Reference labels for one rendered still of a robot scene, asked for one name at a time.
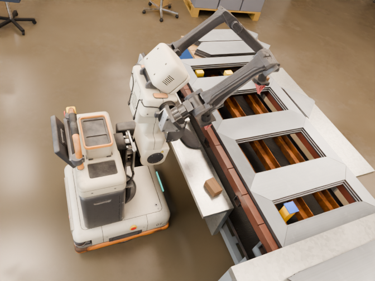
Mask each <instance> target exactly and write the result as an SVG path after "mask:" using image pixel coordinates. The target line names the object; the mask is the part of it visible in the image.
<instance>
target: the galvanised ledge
mask: <svg viewBox="0 0 375 281"><path fill-rule="evenodd" d="M186 128H187V129H188V130H190V131H191V132H192V133H193V134H194V135H195V136H196V137H197V139H198V141H199V143H200V147H196V148H193V147H190V146H188V145H186V144H185V143H184V142H183V140H182V139H181V138H180V139H179V140H177V143H178V145H179V147H180V149H181V151H182V154H183V156H184V158H185V160H186V162H187V165H188V166H189V168H190V170H191V173H192V174H193V177H189V176H188V174H187V172H186V169H185V167H184V165H183V163H182V161H181V159H180V157H179V154H178V152H177V150H176V148H175V146H174V144H173V142H170V144H171V147H172V150H173V152H174V154H175V156H176V159H177V161H178V163H179V166H180V168H181V170H182V173H183V175H184V177H185V179H186V182H187V185H188V187H189V189H190V191H191V194H192V196H193V198H194V201H195V203H196V205H197V207H198V210H199V212H200V214H201V217H202V219H204V218H207V217H211V216H214V215H218V214H222V213H224V212H228V211H232V210H233V209H234V207H233V205H232V203H231V201H230V199H229V197H228V195H227V193H226V191H225V189H224V187H223V185H222V183H221V181H220V179H219V177H218V175H217V173H216V171H215V169H214V167H213V165H212V163H211V161H210V159H209V157H208V156H207V154H206V152H205V150H204V148H203V146H202V144H201V142H200V140H199V138H198V136H197V134H196V132H195V130H194V128H193V126H192V125H191V123H190V122H188V123H187V124H186ZM212 177H214V178H215V180H216V181H217V182H218V184H219V185H220V186H221V188H222V189H223V190H222V192H221V194H219V195H217V196H215V197H212V195H211V194H210V193H209V191H208V190H207V189H206V187H205V186H204V183H205V181H206V180H208V179H210V178H212Z"/></svg>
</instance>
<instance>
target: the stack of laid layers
mask: <svg viewBox="0 0 375 281"><path fill-rule="evenodd" d="M247 63H249V62H236V63H228V64H211V65H195V66H191V68H192V70H205V69H220V68H228V67H243V66H244V65H246V64H247ZM187 85H188V87H189V89H190V90H191V92H192V93H193V92H194V91H193V89H192V88H191V86H190V84H189V83H187ZM261 92H269V93H270V95H271V96H272V97H273V98H274V100H275V101H276V103H277V104H278V105H279V106H280V107H281V109H282V110H288V108H287V107H286V106H285V104H284V103H283V102H282V101H281V99H280V98H279V97H278V96H277V95H276V93H275V92H274V91H273V90H272V89H271V87H266V88H264V89H263V90H262V91H261ZM251 93H257V89H246V90H237V91H236V92H235V93H233V94H232V95H231V96H233V95H242V94H251ZM211 128H212V130H213V131H214V133H215V135H216V137H217V139H218V140H219V142H220V145H222V147H223V149H224V151H225V153H226V154H227V156H228V158H229V160H230V162H231V163H232V165H233V167H234V169H235V171H236V172H237V174H238V176H239V178H240V179H241V181H242V183H243V185H244V187H245V188H246V190H247V192H248V194H249V195H250V197H251V199H252V201H253V203H254V204H255V206H256V208H257V210H258V212H259V213H260V215H261V217H262V218H263V220H264V222H265V224H266V226H267V227H268V229H269V231H270V233H271V235H272V237H273V238H274V240H275V242H276V244H277V246H278V247H279V249H280V248H282V246H281V244H280V242H279V240H278V239H277V237H276V235H275V233H274V232H273V230H272V228H271V227H270V225H269V223H268V221H267V219H266V218H265V216H264V214H263V212H262V211H261V209H260V207H259V205H258V203H257V202H256V200H255V198H254V197H253V195H252V193H251V191H250V190H249V188H248V186H247V184H246V182H245V181H244V179H243V177H242V175H241V174H240V172H239V170H238V168H237V166H236V165H235V163H234V162H233V160H232V158H231V156H230V154H229V153H228V151H227V149H226V147H225V145H224V144H223V142H222V140H221V138H220V137H219V135H218V133H217V131H216V130H215V128H214V126H213V125H212V124H211ZM294 133H301V134H302V135H303V136H304V138H305V139H306V140H307V141H308V143H309V144H310V145H311V146H312V148H313V149H314V150H315V152H316V153H317V154H318V155H319V157H320V158H323V157H326V155H325V154H324V153H323V151H322V150H321V149H320V148H319V146H318V145H317V144H316V143H315V142H314V140H313V139H312V138H311V137H310V136H309V134H308V133H307V131H306V130H305V129H304V127H302V128H296V129H291V130H285V131H281V132H276V133H270V134H264V135H258V136H254V137H248V138H242V139H237V140H235V141H236V142H237V144H242V143H247V142H253V141H258V140H262V139H268V138H273V137H279V136H283V135H289V134H294ZM339 185H342V186H343V187H344V188H345V189H346V191H347V192H348V193H349V194H350V195H351V197H352V198H353V200H354V201H355V202H354V203H352V204H348V205H345V206H342V207H339V208H337V209H333V210H330V211H328V212H325V213H322V214H319V215H316V216H313V217H310V218H307V219H304V220H301V221H298V222H295V223H293V224H289V225H287V227H288V226H291V225H294V224H298V223H300V222H303V221H306V220H309V219H312V218H315V217H318V216H321V215H323V214H327V213H329V212H332V211H335V210H338V209H342V208H344V207H347V206H350V205H353V204H356V203H359V202H362V199H361V198H360V197H359V196H358V195H357V193H356V192H355V191H354V190H353V189H352V187H351V186H350V185H349V183H348V182H347V181H346V180H341V181H338V182H334V183H331V184H328V185H324V186H321V187H317V188H313V189H311V190H307V191H304V192H300V193H296V194H294V195H290V196H286V197H283V198H279V199H276V200H273V201H272V202H273V203H274V205H276V204H280V203H282V202H286V201H289V200H293V199H295V198H299V197H303V196H306V195H309V194H312V193H316V192H319V191H322V190H326V189H329V188H332V187H336V186H339Z"/></svg>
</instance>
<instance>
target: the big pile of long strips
mask: <svg viewBox="0 0 375 281"><path fill-rule="evenodd" d="M248 31H249V30H248ZM249 32H250V34H251V35H252V36H253V37H254V38H255V39H256V40H258V34H257V33H254V32H252V31H249ZM258 42H259V43H260V44H261V45H262V46H263V47H264V48H266V49H269V48H270V45H268V44H266V43H263V42H261V41H258ZM194 45H197V46H198V48H197V49H196V50H195V52H194V55H196V56H199V57H202V58H209V57H228V56H248V55H255V54H256V53H255V52H254V51H253V50H252V49H251V48H250V47H249V46H248V45H247V44H246V43H245V42H244V41H243V40H242V39H241V38H240V37H239V36H238V35H236V33H235V32H233V30H231V29H227V30H212V31H210V32H209V33H207V34H206V35H205V36H204V37H202V38H201V39H200V40H198V41H196V42H195V43H194Z"/></svg>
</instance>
